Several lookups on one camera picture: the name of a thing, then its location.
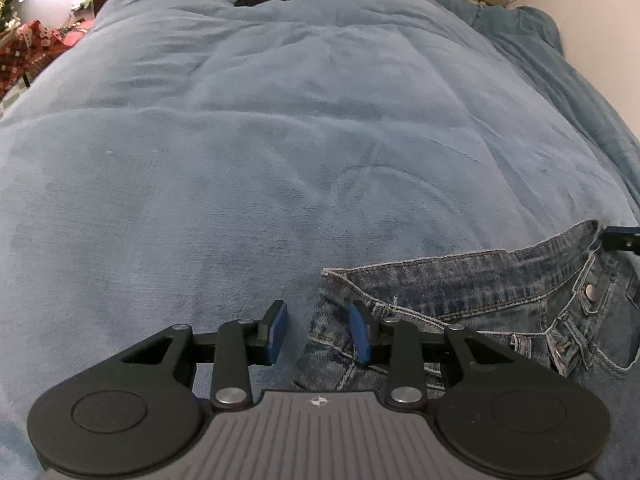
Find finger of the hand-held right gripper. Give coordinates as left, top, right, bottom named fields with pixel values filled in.
left=601, top=227, right=640, bottom=256

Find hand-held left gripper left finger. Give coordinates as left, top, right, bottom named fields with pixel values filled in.
left=121, top=300, right=289, bottom=409

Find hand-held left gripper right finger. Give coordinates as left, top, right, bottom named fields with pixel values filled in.
left=347, top=300, right=508, bottom=407

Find blue denim jeans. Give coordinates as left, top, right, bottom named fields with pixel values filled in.
left=292, top=220, right=640, bottom=393

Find blue blanket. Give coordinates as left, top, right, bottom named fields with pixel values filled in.
left=0, top=0, right=640, bottom=480

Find red patterned tablecloth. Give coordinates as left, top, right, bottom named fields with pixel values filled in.
left=0, top=20, right=96, bottom=106

